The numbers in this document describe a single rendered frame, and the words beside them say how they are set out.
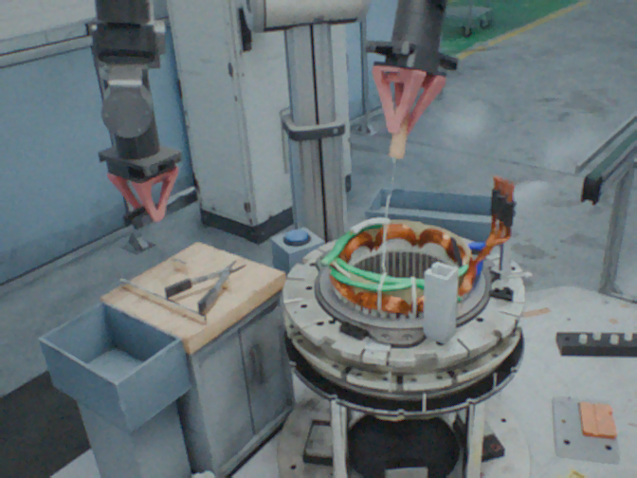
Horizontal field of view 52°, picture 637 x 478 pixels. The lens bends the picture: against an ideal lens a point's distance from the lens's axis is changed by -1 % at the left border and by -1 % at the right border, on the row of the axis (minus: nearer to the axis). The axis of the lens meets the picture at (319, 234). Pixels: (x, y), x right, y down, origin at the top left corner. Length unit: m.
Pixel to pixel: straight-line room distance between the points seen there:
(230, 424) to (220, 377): 0.09
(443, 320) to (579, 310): 0.71
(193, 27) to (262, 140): 0.60
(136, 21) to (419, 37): 0.33
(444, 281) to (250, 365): 0.39
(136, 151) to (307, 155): 0.46
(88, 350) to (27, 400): 1.63
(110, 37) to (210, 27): 2.23
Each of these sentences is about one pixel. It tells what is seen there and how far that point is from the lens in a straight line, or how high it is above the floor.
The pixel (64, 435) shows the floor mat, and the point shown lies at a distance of 2.43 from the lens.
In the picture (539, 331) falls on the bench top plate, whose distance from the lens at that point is 1.37.
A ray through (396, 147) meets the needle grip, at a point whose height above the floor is 1.29.
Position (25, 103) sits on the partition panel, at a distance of 3.02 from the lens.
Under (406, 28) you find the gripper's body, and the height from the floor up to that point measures 1.43.
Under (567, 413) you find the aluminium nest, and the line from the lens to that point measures 1.17.
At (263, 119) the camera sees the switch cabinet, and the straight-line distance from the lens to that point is 3.15.
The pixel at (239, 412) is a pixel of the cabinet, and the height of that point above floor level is 0.88.
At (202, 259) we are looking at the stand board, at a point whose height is 1.07.
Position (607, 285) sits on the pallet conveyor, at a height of 0.18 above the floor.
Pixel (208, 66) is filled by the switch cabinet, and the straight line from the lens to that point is 3.14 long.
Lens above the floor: 1.57
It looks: 28 degrees down
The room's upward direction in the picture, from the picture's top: 4 degrees counter-clockwise
